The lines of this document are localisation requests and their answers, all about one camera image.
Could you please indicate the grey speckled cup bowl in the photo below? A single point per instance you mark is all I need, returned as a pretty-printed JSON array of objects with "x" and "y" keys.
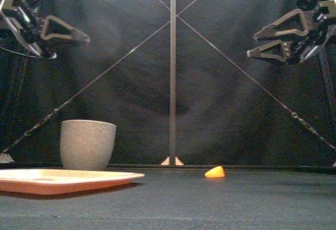
[{"x": 87, "y": 143}]

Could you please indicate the orange toy drumstick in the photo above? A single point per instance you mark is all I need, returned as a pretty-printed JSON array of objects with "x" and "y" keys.
[{"x": 215, "y": 173}]

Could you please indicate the black cloth backdrop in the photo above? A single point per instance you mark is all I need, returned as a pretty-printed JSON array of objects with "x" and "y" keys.
[{"x": 131, "y": 109}]

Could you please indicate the pink plastic tray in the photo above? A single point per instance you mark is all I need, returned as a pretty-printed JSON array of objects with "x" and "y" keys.
[{"x": 66, "y": 180}]

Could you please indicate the vertical metal frame post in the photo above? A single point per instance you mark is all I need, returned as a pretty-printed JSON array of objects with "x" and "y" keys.
[{"x": 174, "y": 76}]

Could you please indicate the black horizontal frame rail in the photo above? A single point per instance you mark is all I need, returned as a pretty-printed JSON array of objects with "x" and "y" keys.
[{"x": 244, "y": 166}]

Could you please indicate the post foot bracket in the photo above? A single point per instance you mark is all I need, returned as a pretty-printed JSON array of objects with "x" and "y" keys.
[{"x": 172, "y": 161}]

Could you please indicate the grey corner bracket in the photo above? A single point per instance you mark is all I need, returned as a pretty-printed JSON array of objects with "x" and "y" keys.
[{"x": 6, "y": 158}]

